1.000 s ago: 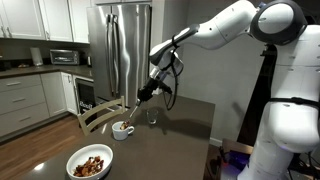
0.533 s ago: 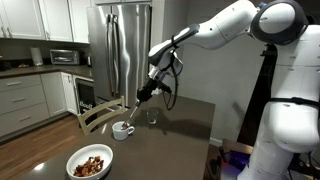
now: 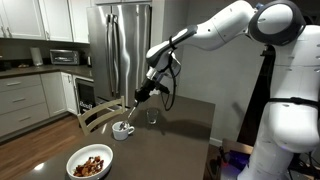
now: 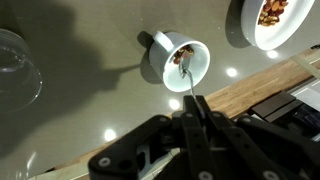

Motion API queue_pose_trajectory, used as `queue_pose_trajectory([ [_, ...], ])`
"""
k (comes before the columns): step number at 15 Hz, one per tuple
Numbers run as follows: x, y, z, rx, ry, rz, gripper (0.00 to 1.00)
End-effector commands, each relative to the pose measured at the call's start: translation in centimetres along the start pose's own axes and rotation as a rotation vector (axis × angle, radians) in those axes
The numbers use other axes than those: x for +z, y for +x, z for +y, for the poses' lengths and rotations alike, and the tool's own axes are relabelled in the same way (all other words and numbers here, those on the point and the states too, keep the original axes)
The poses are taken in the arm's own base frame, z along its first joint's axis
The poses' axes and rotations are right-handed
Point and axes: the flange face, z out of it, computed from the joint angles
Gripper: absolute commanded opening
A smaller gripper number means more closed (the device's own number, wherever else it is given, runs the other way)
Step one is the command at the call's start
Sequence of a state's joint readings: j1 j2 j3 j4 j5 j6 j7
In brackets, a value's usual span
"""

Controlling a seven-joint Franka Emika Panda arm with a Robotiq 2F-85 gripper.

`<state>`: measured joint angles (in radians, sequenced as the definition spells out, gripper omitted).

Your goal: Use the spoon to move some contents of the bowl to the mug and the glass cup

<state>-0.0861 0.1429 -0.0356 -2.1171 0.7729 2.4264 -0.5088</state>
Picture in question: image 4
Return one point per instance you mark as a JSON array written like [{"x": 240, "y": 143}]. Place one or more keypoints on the light wooden chair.
[{"x": 308, "y": 65}]

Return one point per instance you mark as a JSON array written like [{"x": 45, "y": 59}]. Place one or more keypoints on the large trail mix heap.
[{"x": 271, "y": 11}]

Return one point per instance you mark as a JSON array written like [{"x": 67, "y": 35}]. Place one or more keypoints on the white ceramic mug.
[{"x": 158, "y": 56}]

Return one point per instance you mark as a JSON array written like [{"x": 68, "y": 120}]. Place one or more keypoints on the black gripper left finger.
[{"x": 193, "y": 146}]

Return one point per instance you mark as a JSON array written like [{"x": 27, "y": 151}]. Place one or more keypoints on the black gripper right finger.
[{"x": 260, "y": 150}]

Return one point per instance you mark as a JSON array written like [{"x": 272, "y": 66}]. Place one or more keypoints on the small trail mix portion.
[{"x": 186, "y": 50}]

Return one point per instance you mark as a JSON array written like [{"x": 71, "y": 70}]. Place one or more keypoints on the metal spoon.
[{"x": 192, "y": 85}]

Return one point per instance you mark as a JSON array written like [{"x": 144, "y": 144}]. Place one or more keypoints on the white ceramic bowl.
[{"x": 266, "y": 40}]

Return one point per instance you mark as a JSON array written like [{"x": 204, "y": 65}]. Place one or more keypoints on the clear glass cup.
[{"x": 20, "y": 86}]

